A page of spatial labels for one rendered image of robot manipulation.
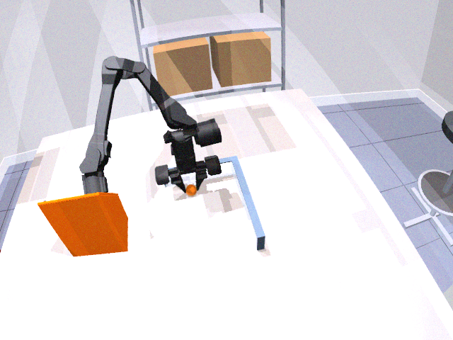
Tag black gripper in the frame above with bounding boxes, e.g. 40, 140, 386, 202
154, 148, 222, 193

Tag low clear plastic wall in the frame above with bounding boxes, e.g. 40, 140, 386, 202
165, 162, 257, 249

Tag orange ball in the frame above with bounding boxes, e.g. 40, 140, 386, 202
186, 185, 197, 194

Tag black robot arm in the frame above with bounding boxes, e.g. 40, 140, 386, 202
79, 55, 222, 195

